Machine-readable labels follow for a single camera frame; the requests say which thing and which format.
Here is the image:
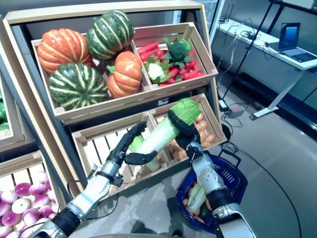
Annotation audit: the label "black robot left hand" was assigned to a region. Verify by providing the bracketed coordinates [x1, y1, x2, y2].
[106, 120, 159, 166]

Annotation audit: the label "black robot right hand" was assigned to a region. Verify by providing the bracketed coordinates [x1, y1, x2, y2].
[167, 110, 205, 159]

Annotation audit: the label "napa cabbage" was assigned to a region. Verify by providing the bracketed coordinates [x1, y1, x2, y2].
[135, 98, 203, 155]
[187, 183, 207, 214]
[128, 135, 160, 172]

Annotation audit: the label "blue plastic shopping basket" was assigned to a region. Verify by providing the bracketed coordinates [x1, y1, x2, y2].
[175, 155, 248, 235]

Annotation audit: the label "wide slatted wooden crate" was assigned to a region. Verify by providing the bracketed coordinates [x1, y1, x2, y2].
[71, 111, 171, 184]

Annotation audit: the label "wooden crate of potatoes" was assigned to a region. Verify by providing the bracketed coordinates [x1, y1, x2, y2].
[148, 93, 227, 167]

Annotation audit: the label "wooden crate of pumpkins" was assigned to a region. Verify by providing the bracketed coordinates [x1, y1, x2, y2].
[31, 37, 154, 124]

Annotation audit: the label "black power brick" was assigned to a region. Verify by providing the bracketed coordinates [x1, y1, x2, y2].
[217, 99, 230, 112]

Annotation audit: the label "white cauliflower with leaves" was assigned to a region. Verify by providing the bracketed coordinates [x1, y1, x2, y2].
[145, 59, 171, 84]

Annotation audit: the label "small orange pumpkin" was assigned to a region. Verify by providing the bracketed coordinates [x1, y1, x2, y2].
[106, 51, 144, 99]

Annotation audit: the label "green striped pumpkin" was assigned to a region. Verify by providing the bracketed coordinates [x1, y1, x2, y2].
[86, 9, 134, 61]
[49, 62, 109, 111]

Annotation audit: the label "pale pink onion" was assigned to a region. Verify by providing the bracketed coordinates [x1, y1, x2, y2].
[34, 171, 49, 183]

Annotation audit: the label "wooden crate of carrots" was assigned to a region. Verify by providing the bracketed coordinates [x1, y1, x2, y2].
[132, 21, 218, 91]

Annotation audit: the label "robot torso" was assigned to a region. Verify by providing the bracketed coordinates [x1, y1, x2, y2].
[91, 233, 179, 238]

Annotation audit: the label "green broccoli head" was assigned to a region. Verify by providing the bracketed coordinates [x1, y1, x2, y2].
[163, 37, 195, 69]

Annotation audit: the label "black stand pole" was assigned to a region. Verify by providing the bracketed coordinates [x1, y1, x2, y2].
[221, 0, 280, 102]

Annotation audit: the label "white onion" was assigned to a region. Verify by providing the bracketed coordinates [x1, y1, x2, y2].
[11, 198, 33, 214]

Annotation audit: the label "large orange pumpkin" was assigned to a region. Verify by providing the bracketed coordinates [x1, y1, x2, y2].
[37, 28, 94, 75]

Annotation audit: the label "white desk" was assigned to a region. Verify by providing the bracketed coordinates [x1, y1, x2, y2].
[215, 19, 317, 121]

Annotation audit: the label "black router with antennas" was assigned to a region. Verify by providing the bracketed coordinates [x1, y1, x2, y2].
[219, 1, 236, 24]

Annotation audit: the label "open laptop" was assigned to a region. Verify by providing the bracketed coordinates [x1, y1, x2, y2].
[277, 22, 317, 63]

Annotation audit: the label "white box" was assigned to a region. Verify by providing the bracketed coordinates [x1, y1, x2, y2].
[282, 0, 315, 8]

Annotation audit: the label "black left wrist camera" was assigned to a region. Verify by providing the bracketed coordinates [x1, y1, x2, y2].
[108, 173, 124, 187]

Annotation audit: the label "black basket handle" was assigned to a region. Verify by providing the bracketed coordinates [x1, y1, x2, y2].
[217, 148, 242, 167]

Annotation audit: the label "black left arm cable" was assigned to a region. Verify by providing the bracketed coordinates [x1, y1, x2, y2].
[66, 163, 120, 221]

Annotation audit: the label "black floor cable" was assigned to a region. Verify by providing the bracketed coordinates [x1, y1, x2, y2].
[222, 141, 303, 238]

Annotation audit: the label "black desk cables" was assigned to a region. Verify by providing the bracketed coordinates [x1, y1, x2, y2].
[237, 18, 263, 40]

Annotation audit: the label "wooden display shelf frame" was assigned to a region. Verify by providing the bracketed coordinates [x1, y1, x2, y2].
[0, 1, 228, 199]

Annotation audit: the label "black wall shelf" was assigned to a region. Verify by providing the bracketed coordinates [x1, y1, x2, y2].
[268, 0, 317, 13]

